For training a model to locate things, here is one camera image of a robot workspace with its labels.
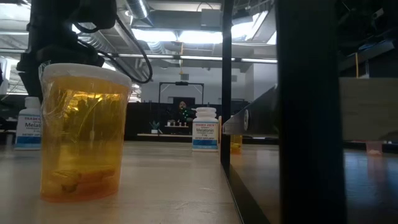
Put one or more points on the large amber pill bottle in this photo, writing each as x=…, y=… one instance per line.
x=84, y=140

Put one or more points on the large white cap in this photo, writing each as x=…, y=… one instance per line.
x=236, y=144

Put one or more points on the small pink pill bottle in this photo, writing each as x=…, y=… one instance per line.
x=374, y=148

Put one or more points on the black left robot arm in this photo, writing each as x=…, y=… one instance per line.
x=62, y=15

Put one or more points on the small background wooden shelf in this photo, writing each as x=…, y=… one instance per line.
x=176, y=126

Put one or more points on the bright ceiling lamp panel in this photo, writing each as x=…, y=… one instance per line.
x=155, y=35
x=199, y=37

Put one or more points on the small background potted plant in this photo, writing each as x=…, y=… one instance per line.
x=154, y=126

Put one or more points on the small grey hanging sign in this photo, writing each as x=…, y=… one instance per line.
x=184, y=76

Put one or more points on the background wooden table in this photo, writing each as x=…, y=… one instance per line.
x=164, y=135

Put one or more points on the person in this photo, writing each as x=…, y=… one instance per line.
x=183, y=107

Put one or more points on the long ceiling light strip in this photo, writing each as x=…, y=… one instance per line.
x=202, y=58

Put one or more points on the grey ceiling unit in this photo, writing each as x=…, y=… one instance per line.
x=211, y=18

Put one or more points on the bright ceiling skylight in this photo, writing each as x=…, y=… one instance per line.
x=245, y=31

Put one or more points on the silver spiral ventilation duct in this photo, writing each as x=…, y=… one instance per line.
x=93, y=43

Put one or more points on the silver round ventilation duct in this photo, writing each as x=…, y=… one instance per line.
x=138, y=7

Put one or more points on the black partition wall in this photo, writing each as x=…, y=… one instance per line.
x=140, y=121

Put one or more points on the black background rig frame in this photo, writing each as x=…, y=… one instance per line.
x=182, y=83

